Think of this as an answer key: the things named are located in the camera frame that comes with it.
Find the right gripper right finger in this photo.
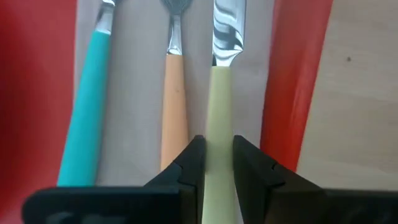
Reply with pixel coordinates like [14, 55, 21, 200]
[233, 134, 398, 224]

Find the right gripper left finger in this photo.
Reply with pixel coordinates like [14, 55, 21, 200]
[21, 134, 206, 224]

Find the teal-handled spoon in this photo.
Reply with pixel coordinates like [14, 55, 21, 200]
[56, 0, 118, 187]

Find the beige cloth napkin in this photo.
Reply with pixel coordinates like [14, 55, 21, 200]
[73, 0, 277, 224]

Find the orange-handled fork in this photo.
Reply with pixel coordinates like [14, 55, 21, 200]
[159, 0, 195, 172]

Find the yellow-handled knife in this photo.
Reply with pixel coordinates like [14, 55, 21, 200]
[201, 0, 248, 224]

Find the red plastic tray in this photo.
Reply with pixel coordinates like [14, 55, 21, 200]
[0, 0, 335, 224]

